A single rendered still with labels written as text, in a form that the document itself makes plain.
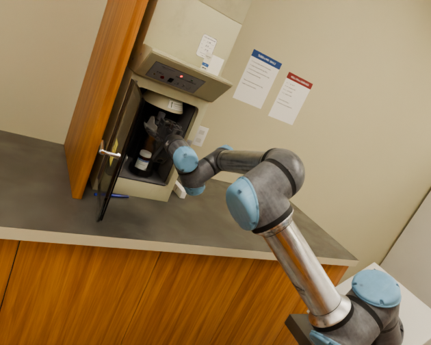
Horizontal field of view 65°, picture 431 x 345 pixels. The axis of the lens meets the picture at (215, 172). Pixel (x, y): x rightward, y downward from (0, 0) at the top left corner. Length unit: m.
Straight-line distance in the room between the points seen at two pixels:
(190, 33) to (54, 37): 0.61
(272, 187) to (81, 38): 1.12
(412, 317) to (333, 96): 1.49
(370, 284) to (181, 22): 0.99
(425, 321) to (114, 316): 1.03
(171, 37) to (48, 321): 1.05
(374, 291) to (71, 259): 0.89
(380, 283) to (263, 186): 0.42
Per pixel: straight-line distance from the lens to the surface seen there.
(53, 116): 1.69
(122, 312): 1.41
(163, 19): 1.24
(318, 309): 0.91
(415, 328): 1.22
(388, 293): 1.00
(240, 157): 1.03
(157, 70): 1.18
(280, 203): 0.80
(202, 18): 1.28
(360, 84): 2.48
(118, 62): 1.12
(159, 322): 1.53
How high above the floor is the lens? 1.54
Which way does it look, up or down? 16 degrees down
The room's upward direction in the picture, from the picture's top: 25 degrees clockwise
